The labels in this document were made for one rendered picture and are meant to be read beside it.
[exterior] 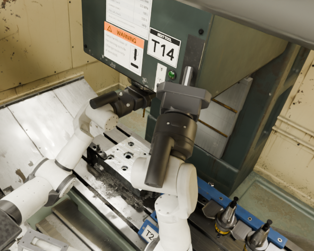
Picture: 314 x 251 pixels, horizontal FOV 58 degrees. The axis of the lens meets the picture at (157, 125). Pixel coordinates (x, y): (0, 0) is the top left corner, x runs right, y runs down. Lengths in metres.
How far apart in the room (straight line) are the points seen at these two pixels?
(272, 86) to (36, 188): 1.03
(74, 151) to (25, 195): 0.20
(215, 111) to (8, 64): 1.25
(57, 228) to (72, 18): 1.31
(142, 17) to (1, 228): 0.61
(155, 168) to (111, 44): 0.47
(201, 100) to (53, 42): 1.55
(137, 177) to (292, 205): 1.60
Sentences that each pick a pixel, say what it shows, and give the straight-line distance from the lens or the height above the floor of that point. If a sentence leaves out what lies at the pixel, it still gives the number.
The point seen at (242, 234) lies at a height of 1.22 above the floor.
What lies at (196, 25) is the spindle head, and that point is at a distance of 0.66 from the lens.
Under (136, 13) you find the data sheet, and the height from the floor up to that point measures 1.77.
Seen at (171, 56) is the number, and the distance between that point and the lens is 0.72.
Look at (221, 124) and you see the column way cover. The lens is 1.53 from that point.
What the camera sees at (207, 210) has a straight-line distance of 1.01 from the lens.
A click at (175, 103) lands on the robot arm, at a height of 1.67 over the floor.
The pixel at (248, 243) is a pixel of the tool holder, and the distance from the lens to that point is 0.99.
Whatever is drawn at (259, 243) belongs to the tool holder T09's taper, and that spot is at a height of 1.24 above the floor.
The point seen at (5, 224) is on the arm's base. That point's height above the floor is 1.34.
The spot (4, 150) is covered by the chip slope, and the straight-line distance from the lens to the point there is 1.91.
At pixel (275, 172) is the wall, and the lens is 2.05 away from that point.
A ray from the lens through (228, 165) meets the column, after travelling 1.69.
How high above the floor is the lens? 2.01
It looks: 38 degrees down
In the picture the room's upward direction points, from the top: 9 degrees clockwise
